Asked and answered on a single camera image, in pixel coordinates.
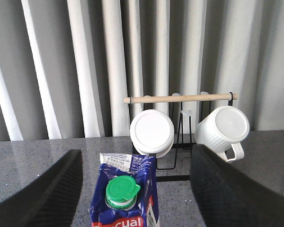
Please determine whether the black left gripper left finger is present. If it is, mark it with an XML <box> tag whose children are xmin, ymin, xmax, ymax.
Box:
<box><xmin>0</xmin><ymin>149</ymin><xmax>82</xmax><ymax>227</ymax></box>

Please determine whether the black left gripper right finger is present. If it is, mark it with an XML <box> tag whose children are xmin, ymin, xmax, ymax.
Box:
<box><xmin>190</xmin><ymin>144</ymin><xmax>284</xmax><ymax>227</ymax></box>

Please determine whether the ribbed white mug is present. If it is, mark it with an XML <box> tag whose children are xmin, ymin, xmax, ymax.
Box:
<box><xmin>195</xmin><ymin>105</ymin><xmax>249</xmax><ymax>162</ymax></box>

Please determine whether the smooth white mug black handle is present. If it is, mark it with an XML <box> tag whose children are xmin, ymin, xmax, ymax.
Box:
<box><xmin>130</xmin><ymin>109</ymin><xmax>174</xmax><ymax>158</ymax></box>

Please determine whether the black wire mug rack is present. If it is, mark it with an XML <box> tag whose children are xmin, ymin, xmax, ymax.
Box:
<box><xmin>124</xmin><ymin>92</ymin><xmax>239</xmax><ymax>171</ymax></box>

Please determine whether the blue white milk carton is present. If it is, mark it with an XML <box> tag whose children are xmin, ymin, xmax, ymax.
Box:
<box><xmin>89</xmin><ymin>153</ymin><xmax>160</xmax><ymax>227</ymax></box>

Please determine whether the grey white curtain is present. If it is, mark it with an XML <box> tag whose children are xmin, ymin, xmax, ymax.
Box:
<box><xmin>0</xmin><ymin>0</ymin><xmax>284</xmax><ymax>141</ymax></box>

